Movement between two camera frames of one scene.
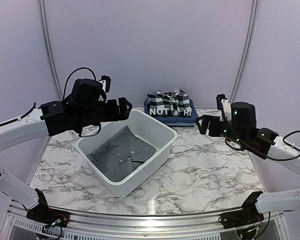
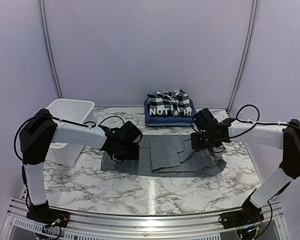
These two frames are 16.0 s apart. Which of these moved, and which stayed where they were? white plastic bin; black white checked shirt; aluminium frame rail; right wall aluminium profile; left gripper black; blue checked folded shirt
Moved: white plastic bin; left gripper black
Stayed: right wall aluminium profile; aluminium frame rail; black white checked shirt; blue checked folded shirt
